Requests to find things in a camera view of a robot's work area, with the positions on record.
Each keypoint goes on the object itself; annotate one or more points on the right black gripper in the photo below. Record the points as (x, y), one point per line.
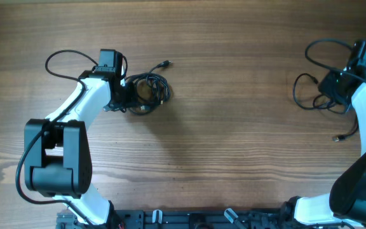
(330, 88)

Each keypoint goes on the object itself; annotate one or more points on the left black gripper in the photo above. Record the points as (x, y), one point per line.
(129, 88)

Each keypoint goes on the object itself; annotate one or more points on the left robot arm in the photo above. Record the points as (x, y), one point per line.
(56, 165)

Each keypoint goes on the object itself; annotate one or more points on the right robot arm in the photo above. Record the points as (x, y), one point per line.
(345, 204)

